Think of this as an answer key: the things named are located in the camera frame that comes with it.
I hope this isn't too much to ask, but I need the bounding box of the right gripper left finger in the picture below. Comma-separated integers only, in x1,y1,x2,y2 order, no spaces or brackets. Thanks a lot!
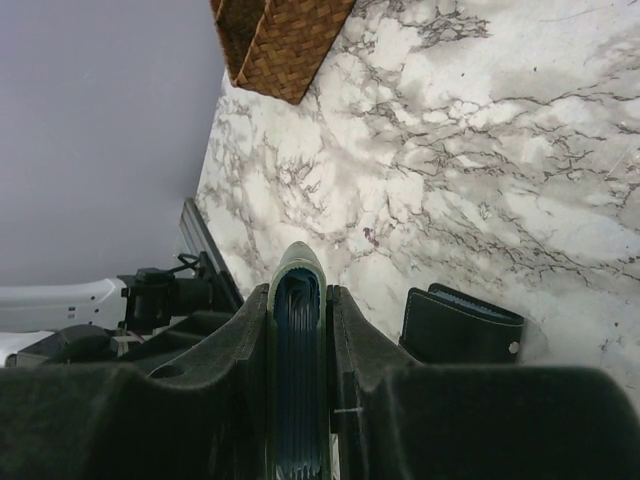
1,285,268,479

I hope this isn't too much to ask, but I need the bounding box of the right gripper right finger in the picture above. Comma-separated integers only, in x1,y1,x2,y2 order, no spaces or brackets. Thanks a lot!
327,286,639,479

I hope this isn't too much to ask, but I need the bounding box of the green card holder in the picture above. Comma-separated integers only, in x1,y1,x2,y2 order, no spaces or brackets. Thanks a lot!
265,241,331,479

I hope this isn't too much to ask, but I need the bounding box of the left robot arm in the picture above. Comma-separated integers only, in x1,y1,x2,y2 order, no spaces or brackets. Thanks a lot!
1,252,243,368

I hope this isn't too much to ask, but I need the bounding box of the black card holder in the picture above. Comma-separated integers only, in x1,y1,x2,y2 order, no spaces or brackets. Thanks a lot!
399,283,525,364

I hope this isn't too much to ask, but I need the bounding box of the woven brown basket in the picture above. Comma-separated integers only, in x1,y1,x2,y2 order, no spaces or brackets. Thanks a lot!
210,0,354,105

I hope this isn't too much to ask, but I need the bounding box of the aluminium frame rail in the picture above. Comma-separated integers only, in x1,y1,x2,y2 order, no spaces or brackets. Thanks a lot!
174,198,244,312

